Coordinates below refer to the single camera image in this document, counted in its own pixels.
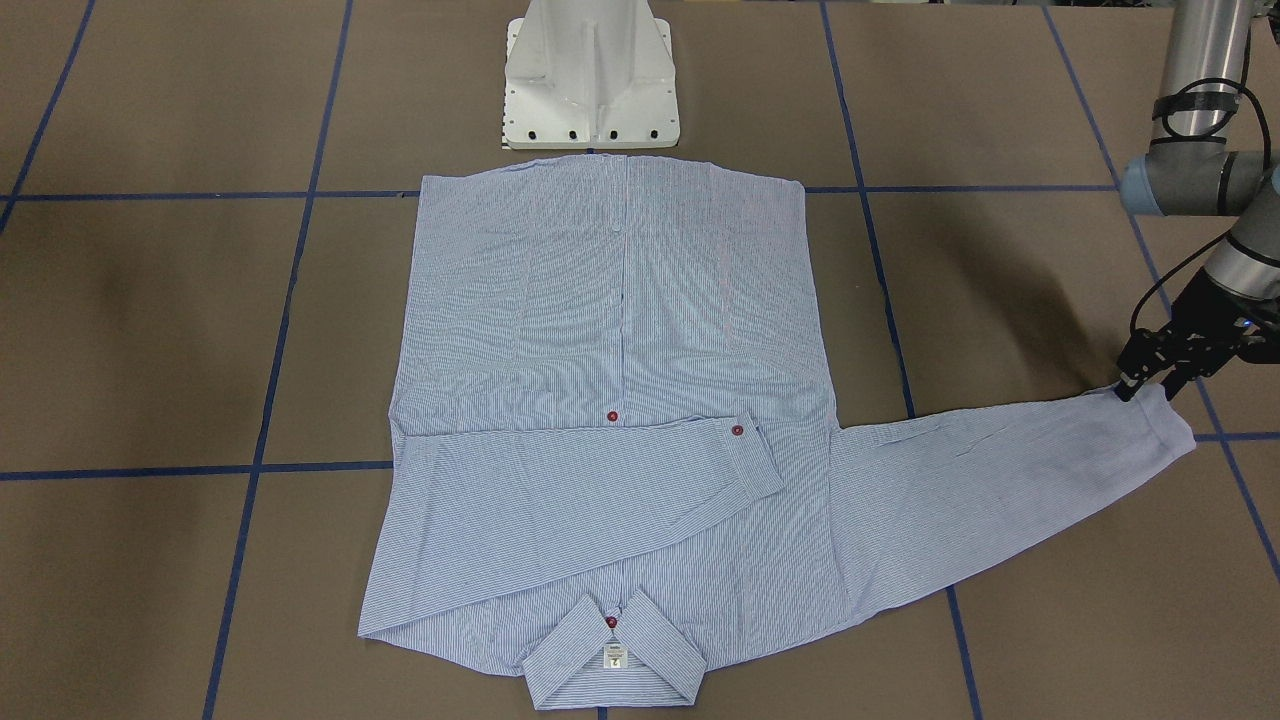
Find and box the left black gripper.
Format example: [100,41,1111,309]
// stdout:
[1114,275,1261,402]

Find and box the light blue striped shirt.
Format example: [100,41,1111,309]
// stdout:
[357,155,1196,710]

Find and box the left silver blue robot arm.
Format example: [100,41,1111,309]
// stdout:
[1114,1,1279,401]

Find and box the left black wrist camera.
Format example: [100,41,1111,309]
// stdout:
[1235,325,1280,365]

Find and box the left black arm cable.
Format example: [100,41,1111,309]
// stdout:
[1130,0,1276,341]

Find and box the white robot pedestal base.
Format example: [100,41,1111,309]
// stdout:
[500,1,682,152]

